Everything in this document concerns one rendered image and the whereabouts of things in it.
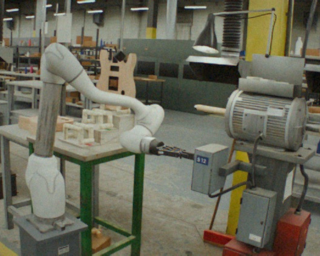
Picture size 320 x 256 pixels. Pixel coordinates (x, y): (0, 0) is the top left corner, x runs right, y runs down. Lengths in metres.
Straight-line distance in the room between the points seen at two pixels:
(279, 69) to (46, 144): 1.23
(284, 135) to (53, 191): 1.08
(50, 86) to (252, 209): 1.13
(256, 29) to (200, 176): 1.48
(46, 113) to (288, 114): 1.15
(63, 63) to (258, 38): 1.61
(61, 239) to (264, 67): 1.31
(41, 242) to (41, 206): 0.16
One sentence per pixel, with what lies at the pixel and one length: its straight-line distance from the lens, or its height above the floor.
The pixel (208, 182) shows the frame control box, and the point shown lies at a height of 0.98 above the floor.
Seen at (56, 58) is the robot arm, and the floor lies 1.48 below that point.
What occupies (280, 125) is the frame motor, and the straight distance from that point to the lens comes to 1.69.
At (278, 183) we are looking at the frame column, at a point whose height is 0.97.
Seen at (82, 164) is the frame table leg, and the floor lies 0.88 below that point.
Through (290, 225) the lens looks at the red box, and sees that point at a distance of 1.80.
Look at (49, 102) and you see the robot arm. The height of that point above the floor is 1.26.
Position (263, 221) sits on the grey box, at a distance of 1.73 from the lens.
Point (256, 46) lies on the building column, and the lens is 2.79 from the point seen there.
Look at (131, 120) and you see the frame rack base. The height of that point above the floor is 1.07.
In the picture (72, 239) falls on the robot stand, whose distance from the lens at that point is 1.78.
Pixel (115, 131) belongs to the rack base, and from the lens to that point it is 2.41.
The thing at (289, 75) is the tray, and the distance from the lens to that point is 1.86.
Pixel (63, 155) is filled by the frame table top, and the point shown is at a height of 0.88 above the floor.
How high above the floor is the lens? 1.51
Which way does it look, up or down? 11 degrees down
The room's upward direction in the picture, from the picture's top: 4 degrees clockwise
